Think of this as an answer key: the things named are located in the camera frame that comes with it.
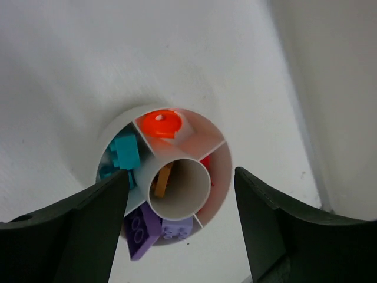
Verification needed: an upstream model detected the red lego slope piece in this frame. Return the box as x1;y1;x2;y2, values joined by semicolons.
200;156;210;172

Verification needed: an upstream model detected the dark purple lego brick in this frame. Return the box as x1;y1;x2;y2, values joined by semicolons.
123;202;162;261

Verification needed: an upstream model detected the tan lego plate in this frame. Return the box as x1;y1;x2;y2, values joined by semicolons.
151;162;174;198

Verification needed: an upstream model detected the teal long lego brick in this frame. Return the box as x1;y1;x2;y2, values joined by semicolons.
113;134;141;170

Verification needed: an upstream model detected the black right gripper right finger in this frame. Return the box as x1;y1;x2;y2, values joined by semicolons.
234;167;376;282

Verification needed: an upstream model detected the orange round lego piece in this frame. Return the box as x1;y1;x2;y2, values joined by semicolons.
141;109;183;139

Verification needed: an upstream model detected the lavender square lego plate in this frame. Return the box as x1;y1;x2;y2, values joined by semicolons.
161;217;193;239

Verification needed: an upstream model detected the white round divided container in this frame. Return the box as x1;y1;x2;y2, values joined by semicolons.
93;104;232;246

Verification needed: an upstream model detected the teal small lego brick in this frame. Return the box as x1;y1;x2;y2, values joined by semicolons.
96;148;137;190

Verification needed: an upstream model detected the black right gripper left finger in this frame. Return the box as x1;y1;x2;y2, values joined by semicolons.
1;170;129;282

